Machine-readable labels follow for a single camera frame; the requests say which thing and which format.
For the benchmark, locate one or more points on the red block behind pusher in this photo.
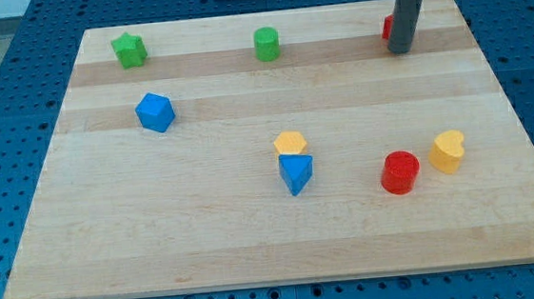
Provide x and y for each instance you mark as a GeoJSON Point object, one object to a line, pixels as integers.
{"type": "Point", "coordinates": [388, 23]}

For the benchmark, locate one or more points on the blue triangle block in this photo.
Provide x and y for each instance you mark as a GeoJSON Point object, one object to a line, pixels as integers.
{"type": "Point", "coordinates": [296, 171]}

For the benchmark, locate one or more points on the green star block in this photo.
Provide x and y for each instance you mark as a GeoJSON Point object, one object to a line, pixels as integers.
{"type": "Point", "coordinates": [130, 50]}

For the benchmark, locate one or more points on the red cylinder block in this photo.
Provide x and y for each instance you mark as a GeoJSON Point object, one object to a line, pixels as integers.
{"type": "Point", "coordinates": [400, 171]}

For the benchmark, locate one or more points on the yellow hexagon block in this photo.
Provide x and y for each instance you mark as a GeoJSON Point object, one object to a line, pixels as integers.
{"type": "Point", "coordinates": [290, 142]}

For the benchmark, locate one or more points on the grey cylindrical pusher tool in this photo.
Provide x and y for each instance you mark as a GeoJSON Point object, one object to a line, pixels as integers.
{"type": "Point", "coordinates": [404, 23]}

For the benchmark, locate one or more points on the blue cube block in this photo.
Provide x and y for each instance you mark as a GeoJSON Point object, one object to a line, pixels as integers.
{"type": "Point", "coordinates": [155, 112]}

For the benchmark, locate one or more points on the green cylinder block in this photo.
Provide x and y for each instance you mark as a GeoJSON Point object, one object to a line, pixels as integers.
{"type": "Point", "coordinates": [266, 44]}

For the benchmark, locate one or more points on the yellow heart block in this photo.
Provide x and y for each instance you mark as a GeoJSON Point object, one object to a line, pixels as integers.
{"type": "Point", "coordinates": [447, 151]}

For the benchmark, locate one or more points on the wooden board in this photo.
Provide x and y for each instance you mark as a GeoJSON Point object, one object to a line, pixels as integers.
{"type": "Point", "coordinates": [123, 212]}

